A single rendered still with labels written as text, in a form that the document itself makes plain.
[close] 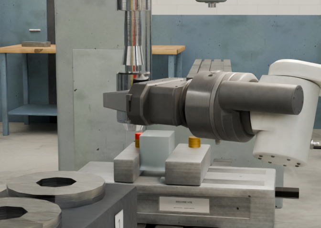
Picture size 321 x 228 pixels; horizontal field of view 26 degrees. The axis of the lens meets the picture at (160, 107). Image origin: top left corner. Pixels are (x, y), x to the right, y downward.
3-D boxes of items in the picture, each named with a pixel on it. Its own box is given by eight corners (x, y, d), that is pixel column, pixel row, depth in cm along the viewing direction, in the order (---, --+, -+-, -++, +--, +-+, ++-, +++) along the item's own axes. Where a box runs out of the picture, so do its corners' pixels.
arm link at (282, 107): (249, 83, 93) (331, 88, 87) (233, 161, 91) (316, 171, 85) (212, 54, 84) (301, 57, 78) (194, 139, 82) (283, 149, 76)
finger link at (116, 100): (105, 87, 96) (142, 90, 93) (106, 110, 97) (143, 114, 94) (98, 89, 95) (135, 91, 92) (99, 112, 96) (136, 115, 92)
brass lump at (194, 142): (201, 146, 126) (201, 135, 126) (199, 148, 124) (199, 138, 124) (189, 145, 126) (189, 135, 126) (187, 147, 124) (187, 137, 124)
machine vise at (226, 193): (275, 205, 127) (276, 146, 125) (273, 231, 112) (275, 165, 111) (90, 196, 133) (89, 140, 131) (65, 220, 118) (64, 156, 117)
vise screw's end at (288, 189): (298, 197, 119) (299, 186, 119) (298, 200, 118) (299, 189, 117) (274, 196, 120) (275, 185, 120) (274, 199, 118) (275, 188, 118)
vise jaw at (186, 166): (210, 165, 128) (210, 144, 127) (200, 186, 113) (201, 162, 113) (178, 164, 129) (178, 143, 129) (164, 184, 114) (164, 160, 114)
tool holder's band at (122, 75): (110, 78, 97) (110, 70, 97) (139, 76, 100) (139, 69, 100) (126, 81, 93) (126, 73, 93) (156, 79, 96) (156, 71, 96)
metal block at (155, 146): (174, 163, 125) (174, 130, 124) (169, 171, 119) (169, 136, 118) (146, 162, 125) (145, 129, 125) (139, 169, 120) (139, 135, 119)
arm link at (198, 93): (176, 63, 100) (251, 67, 93) (176, 129, 101) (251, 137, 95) (124, 70, 89) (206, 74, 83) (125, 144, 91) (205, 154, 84)
